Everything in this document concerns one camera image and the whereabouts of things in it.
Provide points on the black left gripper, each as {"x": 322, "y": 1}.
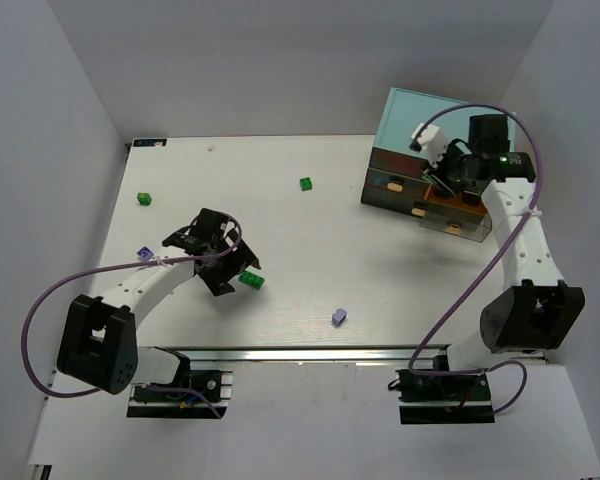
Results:
{"x": 228, "y": 267}

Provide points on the dark corner label sticker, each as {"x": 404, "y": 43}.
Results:
{"x": 149, "y": 142}

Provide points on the purple lego piece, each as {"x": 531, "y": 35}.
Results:
{"x": 144, "y": 254}

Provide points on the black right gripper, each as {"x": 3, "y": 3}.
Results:
{"x": 450, "y": 176}

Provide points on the lilac lego piece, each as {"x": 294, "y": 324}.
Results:
{"x": 339, "y": 316}

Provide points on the teal drawer organizer box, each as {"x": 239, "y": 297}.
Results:
{"x": 394, "y": 178}

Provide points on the small green lego brick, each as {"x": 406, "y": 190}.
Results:
{"x": 305, "y": 184}

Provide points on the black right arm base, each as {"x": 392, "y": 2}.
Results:
{"x": 442, "y": 400}

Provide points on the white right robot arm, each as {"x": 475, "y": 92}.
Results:
{"x": 537, "y": 308}

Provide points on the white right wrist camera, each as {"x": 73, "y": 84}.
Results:
{"x": 431, "y": 141}

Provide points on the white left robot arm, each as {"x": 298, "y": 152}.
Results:
{"x": 99, "y": 342}

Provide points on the green flat lego plate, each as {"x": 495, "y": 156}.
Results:
{"x": 251, "y": 279}

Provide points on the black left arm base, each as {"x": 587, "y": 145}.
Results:
{"x": 202, "y": 393}

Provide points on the green yellow lego cube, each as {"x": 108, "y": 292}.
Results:
{"x": 144, "y": 198}

